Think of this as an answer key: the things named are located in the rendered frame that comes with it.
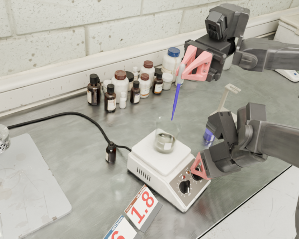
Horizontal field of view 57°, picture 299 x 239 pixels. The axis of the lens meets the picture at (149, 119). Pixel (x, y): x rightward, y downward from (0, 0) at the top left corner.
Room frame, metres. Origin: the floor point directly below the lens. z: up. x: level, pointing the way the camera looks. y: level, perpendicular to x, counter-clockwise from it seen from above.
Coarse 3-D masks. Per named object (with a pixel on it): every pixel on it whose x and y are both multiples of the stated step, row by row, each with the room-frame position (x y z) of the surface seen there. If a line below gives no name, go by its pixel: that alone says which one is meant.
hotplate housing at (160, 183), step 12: (132, 156) 0.48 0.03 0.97; (192, 156) 0.51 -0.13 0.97; (132, 168) 0.47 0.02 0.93; (144, 168) 0.45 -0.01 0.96; (180, 168) 0.46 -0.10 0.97; (144, 180) 0.44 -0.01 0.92; (156, 180) 0.42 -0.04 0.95; (168, 180) 0.42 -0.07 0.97; (156, 192) 0.42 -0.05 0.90; (168, 192) 0.40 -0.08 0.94; (180, 204) 0.38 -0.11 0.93
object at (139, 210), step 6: (144, 192) 0.40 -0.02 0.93; (138, 198) 0.38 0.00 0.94; (144, 198) 0.38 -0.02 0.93; (150, 198) 0.39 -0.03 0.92; (138, 204) 0.36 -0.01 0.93; (144, 204) 0.37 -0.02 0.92; (150, 204) 0.38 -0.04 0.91; (132, 210) 0.34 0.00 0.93; (138, 210) 0.35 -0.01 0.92; (144, 210) 0.36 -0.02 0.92; (132, 216) 0.33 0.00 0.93; (138, 216) 0.34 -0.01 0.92; (144, 216) 0.35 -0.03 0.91; (138, 222) 0.33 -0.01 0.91
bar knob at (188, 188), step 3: (180, 183) 0.42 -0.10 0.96; (183, 183) 0.43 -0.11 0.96; (186, 183) 0.42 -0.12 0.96; (189, 183) 0.42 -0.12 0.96; (180, 186) 0.42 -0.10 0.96; (183, 186) 0.42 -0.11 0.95; (186, 186) 0.41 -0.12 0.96; (189, 186) 0.42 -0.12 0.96; (180, 189) 0.41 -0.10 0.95; (183, 189) 0.41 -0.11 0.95; (186, 189) 0.41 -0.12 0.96; (189, 189) 0.41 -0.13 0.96; (183, 192) 0.40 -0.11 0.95; (186, 192) 0.40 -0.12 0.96
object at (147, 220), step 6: (150, 192) 0.41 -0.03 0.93; (156, 204) 0.39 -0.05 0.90; (162, 204) 0.39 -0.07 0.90; (150, 210) 0.37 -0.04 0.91; (156, 210) 0.37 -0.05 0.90; (150, 216) 0.35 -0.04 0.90; (132, 222) 0.33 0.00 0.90; (144, 222) 0.33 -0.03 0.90; (150, 222) 0.34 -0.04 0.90; (138, 228) 0.32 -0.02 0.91; (144, 228) 0.32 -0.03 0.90
